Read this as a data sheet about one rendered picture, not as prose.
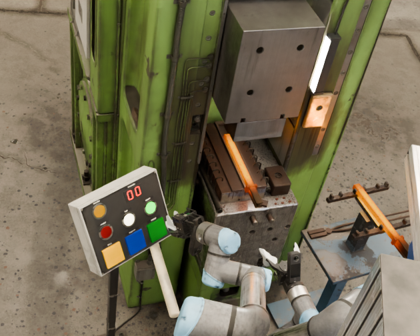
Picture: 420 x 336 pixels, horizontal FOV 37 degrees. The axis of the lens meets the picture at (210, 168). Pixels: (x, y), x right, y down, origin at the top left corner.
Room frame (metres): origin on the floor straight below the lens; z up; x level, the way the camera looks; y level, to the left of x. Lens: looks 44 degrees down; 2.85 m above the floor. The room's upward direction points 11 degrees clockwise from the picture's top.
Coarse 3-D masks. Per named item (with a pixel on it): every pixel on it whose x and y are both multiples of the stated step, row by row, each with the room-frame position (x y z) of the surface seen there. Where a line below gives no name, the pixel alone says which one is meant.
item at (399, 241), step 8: (360, 192) 1.95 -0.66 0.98; (368, 200) 1.91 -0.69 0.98; (368, 208) 1.88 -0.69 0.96; (376, 208) 1.87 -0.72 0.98; (376, 216) 1.83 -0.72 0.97; (384, 216) 1.84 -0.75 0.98; (384, 224) 1.79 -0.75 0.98; (392, 232) 1.75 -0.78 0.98; (392, 240) 1.72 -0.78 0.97; (400, 240) 1.71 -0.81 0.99; (400, 248) 1.69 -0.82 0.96; (408, 248) 1.67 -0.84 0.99
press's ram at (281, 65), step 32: (256, 0) 1.98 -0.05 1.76; (288, 0) 2.02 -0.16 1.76; (224, 32) 1.90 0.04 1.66; (256, 32) 1.78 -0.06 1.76; (288, 32) 1.83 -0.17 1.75; (320, 32) 1.88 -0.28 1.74; (224, 64) 1.86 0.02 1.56; (256, 64) 1.80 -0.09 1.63; (288, 64) 1.85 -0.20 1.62; (224, 96) 1.81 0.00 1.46; (256, 96) 1.81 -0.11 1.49; (288, 96) 1.86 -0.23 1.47
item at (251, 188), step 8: (224, 136) 2.12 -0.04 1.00; (232, 144) 2.07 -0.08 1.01; (232, 152) 2.02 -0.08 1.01; (240, 160) 1.98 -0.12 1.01; (240, 168) 1.93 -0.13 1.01; (248, 176) 1.89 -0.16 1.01; (248, 184) 1.84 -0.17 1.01; (256, 184) 1.84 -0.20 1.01; (248, 192) 1.82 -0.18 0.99; (256, 192) 1.80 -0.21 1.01; (256, 200) 1.76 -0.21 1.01
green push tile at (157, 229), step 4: (156, 220) 1.53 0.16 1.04; (160, 220) 1.53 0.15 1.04; (148, 224) 1.50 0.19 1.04; (152, 224) 1.51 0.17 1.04; (156, 224) 1.52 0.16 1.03; (160, 224) 1.53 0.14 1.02; (164, 224) 1.54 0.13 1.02; (148, 228) 1.49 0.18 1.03; (152, 228) 1.50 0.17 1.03; (156, 228) 1.51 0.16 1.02; (160, 228) 1.52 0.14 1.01; (164, 228) 1.53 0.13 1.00; (148, 232) 1.49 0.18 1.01; (152, 232) 1.49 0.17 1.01; (156, 232) 1.50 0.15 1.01; (160, 232) 1.51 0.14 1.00; (164, 232) 1.52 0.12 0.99; (152, 236) 1.48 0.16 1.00; (156, 236) 1.49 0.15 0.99; (160, 236) 1.50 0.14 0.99; (152, 240) 1.47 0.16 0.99; (156, 240) 1.48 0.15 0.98
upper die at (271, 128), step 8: (264, 120) 1.83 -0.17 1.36; (272, 120) 1.85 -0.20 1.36; (280, 120) 1.86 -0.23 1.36; (232, 128) 1.81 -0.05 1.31; (240, 128) 1.79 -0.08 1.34; (248, 128) 1.81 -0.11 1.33; (256, 128) 1.82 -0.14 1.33; (264, 128) 1.84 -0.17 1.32; (272, 128) 1.85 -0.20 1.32; (280, 128) 1.86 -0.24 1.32; (232, 136) 1.80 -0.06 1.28; (240, 136) 1.80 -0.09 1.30; (248, 136) 1.81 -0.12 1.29; (256, 136) 1.82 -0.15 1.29; (264, 136) 1.84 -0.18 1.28; (272, 136) 1.85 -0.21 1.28; (280, 136) 1.87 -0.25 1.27
